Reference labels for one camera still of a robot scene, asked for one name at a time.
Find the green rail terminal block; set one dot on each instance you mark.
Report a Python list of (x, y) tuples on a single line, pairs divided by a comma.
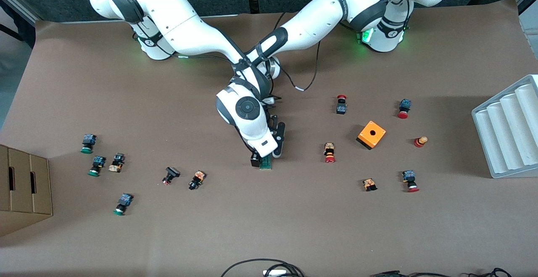
[(266, 165)]

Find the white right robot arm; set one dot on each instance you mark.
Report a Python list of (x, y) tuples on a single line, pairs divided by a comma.
[(189, 20)]

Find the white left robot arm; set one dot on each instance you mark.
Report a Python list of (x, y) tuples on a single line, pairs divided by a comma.
[(311, 20)]

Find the red pushbutton orange contact block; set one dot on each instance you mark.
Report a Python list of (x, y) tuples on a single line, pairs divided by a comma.
[(329, 149)]

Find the brown table mat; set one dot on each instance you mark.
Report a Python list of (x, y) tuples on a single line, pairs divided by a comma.
[(269, 226)]

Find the black rectangular button red terminals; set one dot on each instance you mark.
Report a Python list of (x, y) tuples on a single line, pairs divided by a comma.
[(172, 172)]

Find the white plug adapter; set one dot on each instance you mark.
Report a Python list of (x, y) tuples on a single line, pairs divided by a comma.
[(275, 273)]

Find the small orange contact block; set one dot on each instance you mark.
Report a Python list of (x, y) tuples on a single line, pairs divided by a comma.
[(369, 184)]

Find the red yellow button head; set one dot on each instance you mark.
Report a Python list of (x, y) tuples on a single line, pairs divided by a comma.
[(419, 142)]

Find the grey ridged tray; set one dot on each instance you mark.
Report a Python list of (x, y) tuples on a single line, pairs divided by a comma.
[(504, 134)]

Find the brown cardboard box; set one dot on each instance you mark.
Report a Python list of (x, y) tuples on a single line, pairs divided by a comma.
[(25, 184)]

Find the black selector switch orange block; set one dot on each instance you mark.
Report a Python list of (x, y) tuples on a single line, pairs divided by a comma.
[(197, 179)]

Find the red mushroom pushbutton switch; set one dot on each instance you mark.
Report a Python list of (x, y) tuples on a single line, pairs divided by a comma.
[(341, 109), (404, 104), (408, 176)]

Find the orange button enclosure box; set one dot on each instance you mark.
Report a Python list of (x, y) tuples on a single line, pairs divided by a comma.
[(372, 134)]

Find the green mushroom pushbutton switch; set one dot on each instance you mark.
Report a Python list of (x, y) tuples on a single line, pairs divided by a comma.
[(125, 200), (98, 162), (88, 140)]

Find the beige black switch part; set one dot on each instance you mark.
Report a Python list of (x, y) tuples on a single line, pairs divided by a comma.
[(117, 159)]

